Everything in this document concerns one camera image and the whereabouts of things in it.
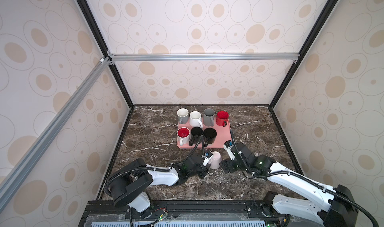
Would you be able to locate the black upside-down mug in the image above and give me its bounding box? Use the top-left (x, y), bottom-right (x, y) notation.
top-left (189, 127), bottom-right (203, 147)

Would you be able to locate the black frame post right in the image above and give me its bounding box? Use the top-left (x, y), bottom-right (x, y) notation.
top-left (269, 0), bottom-right (347, 109)

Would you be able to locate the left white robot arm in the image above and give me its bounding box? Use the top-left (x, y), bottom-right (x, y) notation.
top-left (104, 151), bottom-right (213, 213)

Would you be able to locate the red upside-down mug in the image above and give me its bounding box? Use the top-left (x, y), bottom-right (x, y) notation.
top-left (216, 111), bottom-right (230, 127)

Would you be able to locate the silver rail back wall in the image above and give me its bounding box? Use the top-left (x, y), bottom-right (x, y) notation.
top-left (102, 52), bottom-right (300, 63)

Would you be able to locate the black frame post left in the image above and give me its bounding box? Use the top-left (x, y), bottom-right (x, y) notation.
top-left (69, 0), bottom-right (135, 109)

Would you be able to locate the silver rail wall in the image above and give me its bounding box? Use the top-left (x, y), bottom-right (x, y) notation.
top-left (102, 52), bottom-right (300, 63)
top-left (1, 56), bottom-right (111, 211)

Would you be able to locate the pink rectangular tray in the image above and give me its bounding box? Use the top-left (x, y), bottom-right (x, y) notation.
top-left (176, 121), bottom-right (231, 149)

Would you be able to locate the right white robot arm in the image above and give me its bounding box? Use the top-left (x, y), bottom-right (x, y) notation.
top-left (220, 140), bottom-right (379, 227)

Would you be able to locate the black mug white base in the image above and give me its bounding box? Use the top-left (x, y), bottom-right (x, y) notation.
top-left (203, 128), bottom-right (217, 148)

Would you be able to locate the silver rail left wall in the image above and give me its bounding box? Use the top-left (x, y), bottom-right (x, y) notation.
top-left (1, 56), bottom-right (111, 211)

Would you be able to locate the pink upside-down mug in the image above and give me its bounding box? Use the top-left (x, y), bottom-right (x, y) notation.
top-left (209, 151), bottom-right (222, 170)

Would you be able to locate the dark grey upside-down mug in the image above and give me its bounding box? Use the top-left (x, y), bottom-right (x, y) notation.
top-left (203, 108), bottom-right (216, 127)

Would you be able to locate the black frame post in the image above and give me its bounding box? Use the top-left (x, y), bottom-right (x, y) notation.
top-left (269, 0), bottom-right (347, 109)
top-left (69, 0), bottom-right (135, 109)

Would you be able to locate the white teapot-like mug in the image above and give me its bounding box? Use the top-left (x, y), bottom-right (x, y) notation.
top-left (189, 111), bottom-right (203, 128)

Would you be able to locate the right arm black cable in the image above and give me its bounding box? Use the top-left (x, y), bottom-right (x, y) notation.
top-left (229, 129), bottom-right (380, 227)

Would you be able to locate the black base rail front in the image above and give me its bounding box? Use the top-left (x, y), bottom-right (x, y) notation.
top-left (79, 200), bottom-right (318, 227)

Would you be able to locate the white mug red inside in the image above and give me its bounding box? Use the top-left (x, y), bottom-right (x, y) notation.
top-left (177, 127), bottom-right (191, 147)

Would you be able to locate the light grey mug white inside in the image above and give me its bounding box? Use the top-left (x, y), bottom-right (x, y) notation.
top-left (177, 108), bottom-right (189, 125)

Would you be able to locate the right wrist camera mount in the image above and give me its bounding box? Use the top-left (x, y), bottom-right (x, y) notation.
top-left (223, 140), bottom-right (237, 161)

